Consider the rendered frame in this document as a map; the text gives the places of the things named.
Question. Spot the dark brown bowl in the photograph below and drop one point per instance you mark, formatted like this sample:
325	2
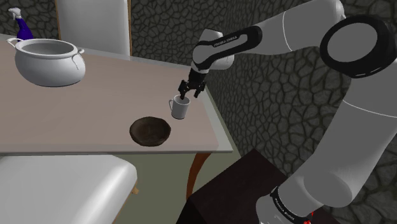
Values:
150	131

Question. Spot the table with brown legs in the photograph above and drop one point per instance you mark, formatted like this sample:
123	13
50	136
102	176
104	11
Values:
102	99

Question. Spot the white cushioned chair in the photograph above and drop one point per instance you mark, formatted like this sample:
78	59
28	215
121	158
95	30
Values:
93	24
62	186

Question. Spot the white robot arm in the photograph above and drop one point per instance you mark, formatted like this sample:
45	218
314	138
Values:
353	149

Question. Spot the dark robot stand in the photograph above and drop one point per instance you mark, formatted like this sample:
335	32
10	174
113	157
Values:
235	186

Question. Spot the blue spray bottle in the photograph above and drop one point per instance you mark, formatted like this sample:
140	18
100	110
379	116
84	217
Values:
23	30

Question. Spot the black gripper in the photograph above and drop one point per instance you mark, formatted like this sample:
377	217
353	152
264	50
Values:
196	79

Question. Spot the white mug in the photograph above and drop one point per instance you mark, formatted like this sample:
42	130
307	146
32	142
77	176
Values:
180	109

